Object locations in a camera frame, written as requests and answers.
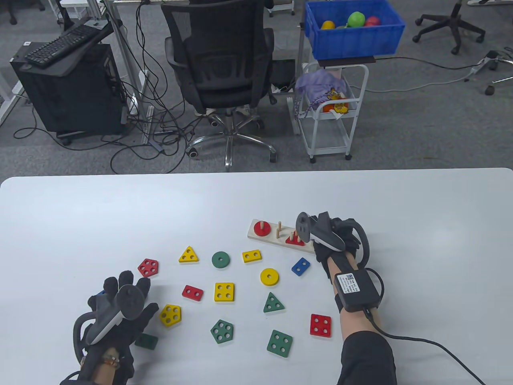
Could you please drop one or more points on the person's left hand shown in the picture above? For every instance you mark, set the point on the person's left hand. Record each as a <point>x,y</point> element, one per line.
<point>144,319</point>

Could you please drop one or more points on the person's right hand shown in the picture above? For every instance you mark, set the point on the person's right hand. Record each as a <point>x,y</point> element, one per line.
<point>322,260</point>

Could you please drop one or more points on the blue rectangle block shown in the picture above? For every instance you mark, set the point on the blue rectangle block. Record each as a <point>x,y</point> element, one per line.
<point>300,266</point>

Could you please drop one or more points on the green rectangle block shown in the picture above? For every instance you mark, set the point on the green rectangle block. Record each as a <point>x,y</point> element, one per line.
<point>148,342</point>

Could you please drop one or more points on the yellow pentagon block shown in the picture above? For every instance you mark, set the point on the yellow pentagon block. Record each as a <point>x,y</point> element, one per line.
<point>170,315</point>

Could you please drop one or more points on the red triangle block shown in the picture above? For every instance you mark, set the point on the red triangle block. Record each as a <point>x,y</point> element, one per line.
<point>289,242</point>

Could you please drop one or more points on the red pentagon block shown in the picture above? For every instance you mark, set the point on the red pentagon block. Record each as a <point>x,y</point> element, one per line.
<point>148,268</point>

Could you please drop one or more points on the wooden board with posts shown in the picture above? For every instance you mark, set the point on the wooden board with posts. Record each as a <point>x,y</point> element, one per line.
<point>274,242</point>

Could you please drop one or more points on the red rectangle block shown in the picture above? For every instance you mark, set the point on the red rectangle block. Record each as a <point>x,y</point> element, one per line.
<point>192,293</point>

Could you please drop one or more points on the yellow circle block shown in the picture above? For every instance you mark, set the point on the yellow circle block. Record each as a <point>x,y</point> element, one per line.
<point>264,280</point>

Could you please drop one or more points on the red square block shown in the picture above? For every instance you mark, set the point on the red square block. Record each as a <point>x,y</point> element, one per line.
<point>320,325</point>

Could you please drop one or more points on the green triangle block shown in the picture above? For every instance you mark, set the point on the green triangle block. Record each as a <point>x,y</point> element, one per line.
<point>273,303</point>

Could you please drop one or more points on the red circle block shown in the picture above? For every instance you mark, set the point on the red circle block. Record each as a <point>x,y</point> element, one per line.
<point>258,232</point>

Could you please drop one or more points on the yellow rectangle block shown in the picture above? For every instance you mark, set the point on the yellow rectangle block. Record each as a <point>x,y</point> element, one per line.
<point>252,256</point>

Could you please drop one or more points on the yellow triangle block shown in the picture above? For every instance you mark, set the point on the yellow triangle block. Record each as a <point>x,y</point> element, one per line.
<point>188,255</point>

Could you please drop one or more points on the green pentagon block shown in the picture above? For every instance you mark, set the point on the green pentagon block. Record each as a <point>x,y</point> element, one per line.
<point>221,332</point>

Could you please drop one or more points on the yellow square block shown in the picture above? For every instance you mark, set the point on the yellow square block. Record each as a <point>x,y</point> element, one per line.
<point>224,292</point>

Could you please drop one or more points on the green circle block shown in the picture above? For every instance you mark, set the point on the green circle block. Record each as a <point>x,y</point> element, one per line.
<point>216,262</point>

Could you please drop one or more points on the green square block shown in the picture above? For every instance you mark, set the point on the green square block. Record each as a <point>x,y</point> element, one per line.
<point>279,343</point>

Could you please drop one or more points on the person's right forearm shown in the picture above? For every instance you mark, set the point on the person's right forearm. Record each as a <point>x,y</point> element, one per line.
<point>358,325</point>

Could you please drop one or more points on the person's left forearm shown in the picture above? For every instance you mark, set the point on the person's left forearm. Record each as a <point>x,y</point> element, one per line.
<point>101,376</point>

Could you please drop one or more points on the grey tracking controller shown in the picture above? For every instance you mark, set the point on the grey tracking controller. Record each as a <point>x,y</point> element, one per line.
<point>130,301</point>
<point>303,228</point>

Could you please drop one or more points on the white metal cart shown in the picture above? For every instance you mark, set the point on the white metal cart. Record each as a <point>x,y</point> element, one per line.
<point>320,115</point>

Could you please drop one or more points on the orange yellow toy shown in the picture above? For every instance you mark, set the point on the orange yellow toy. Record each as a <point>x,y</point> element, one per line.
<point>336,105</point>

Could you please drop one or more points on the purple cloth bag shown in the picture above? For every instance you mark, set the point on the purple cloth bag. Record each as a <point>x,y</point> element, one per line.
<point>316,82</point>

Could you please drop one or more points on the black floor box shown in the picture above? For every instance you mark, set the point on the black floor box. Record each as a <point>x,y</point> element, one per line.
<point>282,74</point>

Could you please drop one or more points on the dark flat board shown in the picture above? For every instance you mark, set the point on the dark flat board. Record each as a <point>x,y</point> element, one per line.
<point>346,61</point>

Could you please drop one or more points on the blue plastic crate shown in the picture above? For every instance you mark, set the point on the blue plastic crate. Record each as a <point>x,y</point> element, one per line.
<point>352,44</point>

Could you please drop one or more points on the black mesh office chair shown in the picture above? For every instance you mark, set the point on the black mesh office chair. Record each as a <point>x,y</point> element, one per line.
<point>220,60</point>

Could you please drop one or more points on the black computer tower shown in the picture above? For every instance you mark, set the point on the black computer tower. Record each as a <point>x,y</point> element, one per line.
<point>72,100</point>

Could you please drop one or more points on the orange toy fruit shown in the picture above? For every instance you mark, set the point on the orange toy fruit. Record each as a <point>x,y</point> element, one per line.
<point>328,25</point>

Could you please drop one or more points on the chair leg with caster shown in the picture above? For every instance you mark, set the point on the chair leg with caster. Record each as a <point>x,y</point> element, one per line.
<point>489,90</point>

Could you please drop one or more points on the green toy fruit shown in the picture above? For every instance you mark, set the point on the green toy fruit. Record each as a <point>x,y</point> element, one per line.
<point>356,19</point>

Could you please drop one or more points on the red toy fruit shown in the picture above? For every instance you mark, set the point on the red toy fruit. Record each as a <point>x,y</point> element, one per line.
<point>372,21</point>

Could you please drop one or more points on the white power strip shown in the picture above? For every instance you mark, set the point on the white power strip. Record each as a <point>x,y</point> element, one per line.
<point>483,64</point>

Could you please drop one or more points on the small white cart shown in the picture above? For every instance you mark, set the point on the small white cart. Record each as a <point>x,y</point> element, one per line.
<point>280,5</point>

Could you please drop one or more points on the black swivel office chair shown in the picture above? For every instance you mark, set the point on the black swivel office chair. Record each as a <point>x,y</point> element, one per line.
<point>455,20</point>

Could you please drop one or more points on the black keyboard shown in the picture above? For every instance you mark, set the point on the black keyboard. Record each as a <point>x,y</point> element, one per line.
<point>60,42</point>

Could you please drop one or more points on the black chair base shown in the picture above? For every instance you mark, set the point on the black chair base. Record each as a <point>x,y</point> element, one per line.
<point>13,12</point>

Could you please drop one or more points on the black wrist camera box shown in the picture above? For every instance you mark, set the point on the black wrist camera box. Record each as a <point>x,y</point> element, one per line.
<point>358,290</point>

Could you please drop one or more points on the white desk frame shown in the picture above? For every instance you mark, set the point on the white desk frame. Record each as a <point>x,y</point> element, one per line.
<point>147,120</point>

